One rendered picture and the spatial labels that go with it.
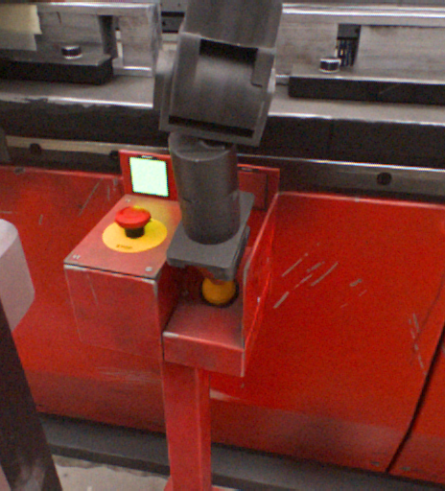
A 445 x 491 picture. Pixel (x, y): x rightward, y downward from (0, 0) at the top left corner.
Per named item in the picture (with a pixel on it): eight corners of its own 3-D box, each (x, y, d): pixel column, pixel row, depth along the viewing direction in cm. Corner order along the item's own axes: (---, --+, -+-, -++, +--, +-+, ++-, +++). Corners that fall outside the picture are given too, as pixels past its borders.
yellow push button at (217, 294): (201, 304, 59) (198, 299, 57) (209, 274, 60) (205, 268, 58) (232, 310, 58) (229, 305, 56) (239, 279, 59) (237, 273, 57)
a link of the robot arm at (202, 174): (162, 151, 39) (235, 149, 38) (172, 100, 43) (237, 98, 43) (174, 212, 44) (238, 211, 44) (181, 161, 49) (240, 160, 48)
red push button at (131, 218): (111, 245, 56) (107, 218, 53) (127, 227, 59) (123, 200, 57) (145, 250, 55) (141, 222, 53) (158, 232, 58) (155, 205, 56)
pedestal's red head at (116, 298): (79, 343, 59) (49, 212, 49) (135, 266, 71) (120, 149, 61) (243, 379, 54) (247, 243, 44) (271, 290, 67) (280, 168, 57)
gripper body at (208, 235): (255, 205, 53) (255, 151, 47) (230, 280, 47) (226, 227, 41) (198, 197, 54) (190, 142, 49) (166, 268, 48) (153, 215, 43)
